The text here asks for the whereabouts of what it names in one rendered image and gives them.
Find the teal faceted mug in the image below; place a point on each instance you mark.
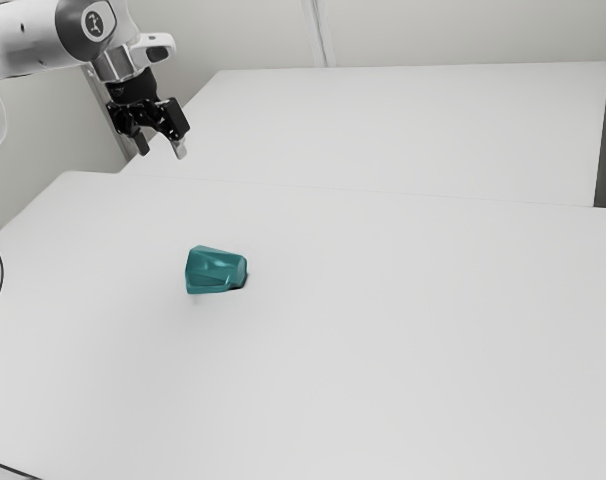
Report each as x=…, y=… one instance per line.
x=213, y=270

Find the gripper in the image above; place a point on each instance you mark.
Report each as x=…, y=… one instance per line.
x=133, y=90

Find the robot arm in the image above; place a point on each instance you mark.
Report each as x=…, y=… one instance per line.
x=28, y=35

